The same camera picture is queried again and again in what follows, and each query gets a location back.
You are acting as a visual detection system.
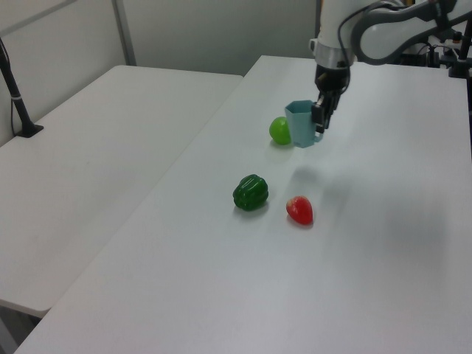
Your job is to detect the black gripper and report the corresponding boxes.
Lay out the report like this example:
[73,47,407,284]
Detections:
[310,63,352,135]

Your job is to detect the light green apple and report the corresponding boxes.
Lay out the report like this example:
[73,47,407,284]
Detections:
[268,116,293,146]

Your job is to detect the red strawberry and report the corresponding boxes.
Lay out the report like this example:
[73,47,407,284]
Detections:
[285,195,314,226]

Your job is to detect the black camera stand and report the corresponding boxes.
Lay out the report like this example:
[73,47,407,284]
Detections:
[447,21,472,79]

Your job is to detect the light blue hexagonal mug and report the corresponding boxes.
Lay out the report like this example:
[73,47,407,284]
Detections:
[284,99,326,150]

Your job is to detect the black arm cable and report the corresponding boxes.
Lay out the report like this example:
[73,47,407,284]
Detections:
[336,0,392,69]

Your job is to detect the grey metal partition post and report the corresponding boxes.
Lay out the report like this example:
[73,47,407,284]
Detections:
[111,0,138,68]

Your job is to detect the black pole with base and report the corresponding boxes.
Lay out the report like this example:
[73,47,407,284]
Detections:
[0,36,45,139]

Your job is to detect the dark green bell pepper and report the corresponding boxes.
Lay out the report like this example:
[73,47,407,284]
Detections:
[232,173,270,212]

